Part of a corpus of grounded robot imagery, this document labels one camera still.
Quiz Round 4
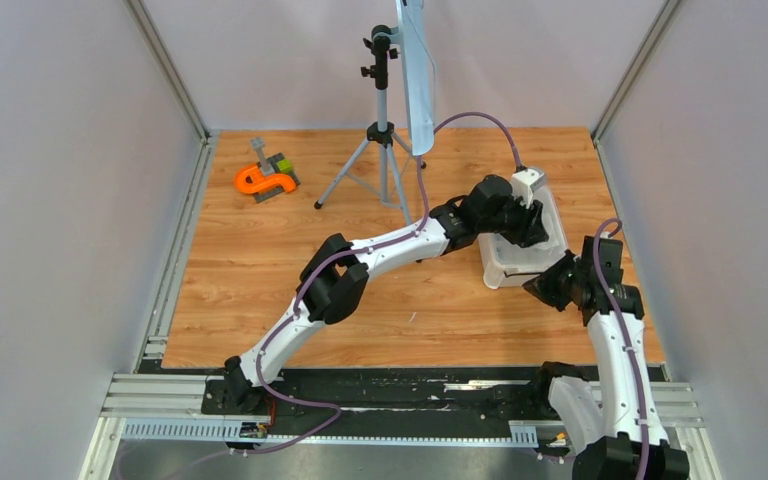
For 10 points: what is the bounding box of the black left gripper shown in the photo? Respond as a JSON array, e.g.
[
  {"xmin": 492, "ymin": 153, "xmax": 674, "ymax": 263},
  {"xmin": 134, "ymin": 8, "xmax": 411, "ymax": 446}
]
[{"xmin": 479, "ymin": 197, "xmax": 548, "ymax": 257}]

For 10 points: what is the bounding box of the white plastic box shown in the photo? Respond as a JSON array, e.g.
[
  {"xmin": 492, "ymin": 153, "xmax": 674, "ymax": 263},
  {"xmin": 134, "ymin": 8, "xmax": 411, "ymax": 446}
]
[{"xmin": 478, "ymin": 185, "xmax": 568, "ymax": 289}]

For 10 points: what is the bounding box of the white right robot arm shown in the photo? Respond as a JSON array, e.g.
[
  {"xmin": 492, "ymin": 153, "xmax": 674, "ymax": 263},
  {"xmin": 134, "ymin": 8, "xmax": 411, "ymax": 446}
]
[{"xmin": 524, "ymin": 236, "xmax": 690, "ymax": 479}]

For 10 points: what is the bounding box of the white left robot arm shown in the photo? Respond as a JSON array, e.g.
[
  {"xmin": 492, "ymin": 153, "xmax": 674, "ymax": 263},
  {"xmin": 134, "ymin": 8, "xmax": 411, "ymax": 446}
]
[{"xmin": 222, "ymin": 169, "xmax": 549, "ymax": 413}]

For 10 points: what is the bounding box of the grey tripod stand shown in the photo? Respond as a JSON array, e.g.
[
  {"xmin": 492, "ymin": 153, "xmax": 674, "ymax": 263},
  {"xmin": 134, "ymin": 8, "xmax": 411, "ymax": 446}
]
[{"xmin": 314, "ymin": 25, "xmax": 425, "ymax": 224}]

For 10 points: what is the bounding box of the white tablet panel on tripod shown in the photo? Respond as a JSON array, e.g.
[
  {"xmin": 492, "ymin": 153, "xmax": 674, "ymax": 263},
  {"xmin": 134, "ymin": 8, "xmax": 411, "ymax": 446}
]
[{"xmin": 396, "ymin": 0, "xmax": 435, "ymax": 156}]

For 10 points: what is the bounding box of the orange grey toy fixture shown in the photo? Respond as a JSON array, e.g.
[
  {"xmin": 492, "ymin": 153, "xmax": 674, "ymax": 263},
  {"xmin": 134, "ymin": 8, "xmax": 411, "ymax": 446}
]
[{"xmin": 233, "ymin": 137, "xmax": 301, "ymax": 203}]

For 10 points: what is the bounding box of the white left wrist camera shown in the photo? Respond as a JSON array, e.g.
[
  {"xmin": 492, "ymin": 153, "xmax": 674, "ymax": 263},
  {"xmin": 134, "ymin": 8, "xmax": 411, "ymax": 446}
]
[{"xmin": 510, "ymin": 167, "xmax": 548, "ymax": 209}]

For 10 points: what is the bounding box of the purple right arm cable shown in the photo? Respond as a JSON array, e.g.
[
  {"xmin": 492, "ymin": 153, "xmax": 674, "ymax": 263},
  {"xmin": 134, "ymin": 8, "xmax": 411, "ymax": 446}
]
[{"xmin": 532, "ymin": 218, "xmax": 650, "ymax": 480}]

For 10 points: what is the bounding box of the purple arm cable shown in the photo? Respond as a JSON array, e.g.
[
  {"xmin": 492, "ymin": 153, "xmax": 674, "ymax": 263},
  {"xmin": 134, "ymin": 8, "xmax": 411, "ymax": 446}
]
[
  {"xmin": 108, "ymin": 111, "xmax": 524, "ymax": 480},
  {"xmin": 532, "ymin": 218, "xmax": 650, "ymax": 480}
]

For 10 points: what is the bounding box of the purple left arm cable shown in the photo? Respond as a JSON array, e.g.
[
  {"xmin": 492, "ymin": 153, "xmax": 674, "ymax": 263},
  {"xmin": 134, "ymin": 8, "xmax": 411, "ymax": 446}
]
[{"xmin": 108, "ymin": 111, "xmax": 524, "ymax": 480}]

